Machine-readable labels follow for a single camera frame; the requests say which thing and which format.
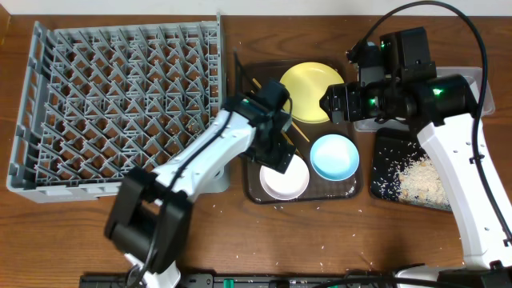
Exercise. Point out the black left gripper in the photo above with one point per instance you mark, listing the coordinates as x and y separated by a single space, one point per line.
274 152

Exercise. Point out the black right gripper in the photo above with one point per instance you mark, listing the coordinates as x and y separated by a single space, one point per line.
350 92

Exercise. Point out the white round bowl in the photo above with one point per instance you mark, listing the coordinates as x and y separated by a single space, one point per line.
289 185

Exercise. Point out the light blue bowl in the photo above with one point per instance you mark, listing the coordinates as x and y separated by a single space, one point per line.
334 157

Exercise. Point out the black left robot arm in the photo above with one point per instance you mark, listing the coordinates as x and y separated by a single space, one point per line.
150 219

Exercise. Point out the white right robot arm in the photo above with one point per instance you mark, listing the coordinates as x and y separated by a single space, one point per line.
444 126

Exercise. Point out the black waste tray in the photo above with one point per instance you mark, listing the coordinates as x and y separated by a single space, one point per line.
393 150

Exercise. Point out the clear plastic waste bin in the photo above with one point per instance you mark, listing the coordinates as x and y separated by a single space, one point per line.
472 74

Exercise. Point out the pile of rice waste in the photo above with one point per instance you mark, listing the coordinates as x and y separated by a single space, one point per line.
419 184

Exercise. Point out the upper wooden chopstick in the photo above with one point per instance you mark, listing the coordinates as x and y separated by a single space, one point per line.
294 125

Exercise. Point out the wooden chopstick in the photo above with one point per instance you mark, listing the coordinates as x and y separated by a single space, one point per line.
297 152
294 125

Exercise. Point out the yellow round plate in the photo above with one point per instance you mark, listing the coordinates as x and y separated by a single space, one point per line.
307 83

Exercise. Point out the lower wooden chopstick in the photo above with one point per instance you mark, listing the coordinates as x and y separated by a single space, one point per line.
297 152

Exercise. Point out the brown serving tray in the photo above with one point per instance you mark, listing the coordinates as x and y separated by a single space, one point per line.
318 188

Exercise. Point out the grey plastic dish rack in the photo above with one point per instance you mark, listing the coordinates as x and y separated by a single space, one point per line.
99 101

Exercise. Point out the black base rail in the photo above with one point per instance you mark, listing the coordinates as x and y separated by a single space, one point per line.
211 281

